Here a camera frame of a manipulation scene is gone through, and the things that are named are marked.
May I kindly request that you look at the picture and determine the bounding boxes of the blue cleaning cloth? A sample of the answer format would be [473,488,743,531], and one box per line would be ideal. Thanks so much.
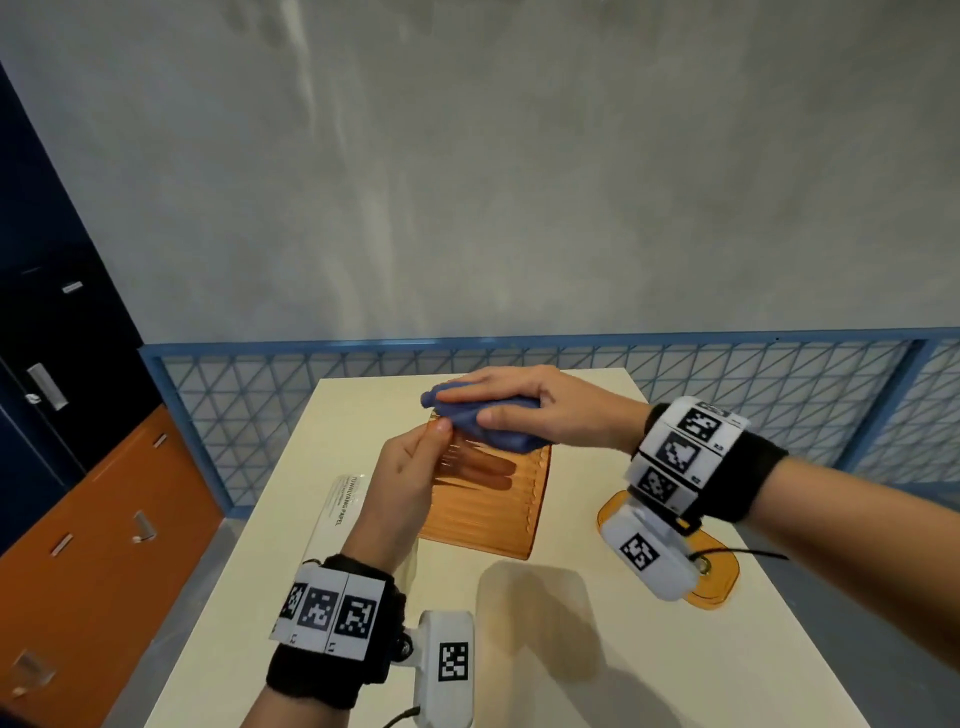
[419,380,553,455]

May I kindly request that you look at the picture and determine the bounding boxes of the dark blue locker bank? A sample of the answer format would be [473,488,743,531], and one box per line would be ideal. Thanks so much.
[0,63,163,558]

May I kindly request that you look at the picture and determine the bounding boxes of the orange transparent tissue box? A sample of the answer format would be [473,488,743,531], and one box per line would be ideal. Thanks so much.
[416,419,554,562]

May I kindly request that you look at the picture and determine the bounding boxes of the orange slotted lid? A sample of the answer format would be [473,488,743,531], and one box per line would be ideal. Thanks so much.
[596,491,742,610]

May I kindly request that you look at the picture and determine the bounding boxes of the black wristband with marker tags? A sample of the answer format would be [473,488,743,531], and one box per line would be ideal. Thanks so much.
[266,554,407,711]
[624,395,789,526]

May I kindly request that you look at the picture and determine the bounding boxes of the cat print tissue pack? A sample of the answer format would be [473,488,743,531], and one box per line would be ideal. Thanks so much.
[303,473,421,595]

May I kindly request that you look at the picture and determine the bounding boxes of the orange locker cabinet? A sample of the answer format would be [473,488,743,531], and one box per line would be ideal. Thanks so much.
[0,404,225,728]

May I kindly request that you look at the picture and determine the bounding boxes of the silver bar locker handle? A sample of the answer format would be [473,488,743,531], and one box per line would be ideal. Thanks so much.
[26,363,69,412]

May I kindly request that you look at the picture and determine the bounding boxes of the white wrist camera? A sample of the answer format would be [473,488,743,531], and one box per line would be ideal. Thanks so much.
[599,500,703,604]
[393,611,477,728]

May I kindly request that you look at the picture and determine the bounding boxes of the person's left forearm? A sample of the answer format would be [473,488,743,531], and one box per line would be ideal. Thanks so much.
[239,683,363,728]

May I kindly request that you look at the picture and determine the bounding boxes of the person's left hand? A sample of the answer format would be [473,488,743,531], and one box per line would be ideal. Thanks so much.
[341,416,454,575]

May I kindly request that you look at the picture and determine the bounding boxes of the person's right hand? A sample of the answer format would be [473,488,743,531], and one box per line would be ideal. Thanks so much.
[436,365,652,454]

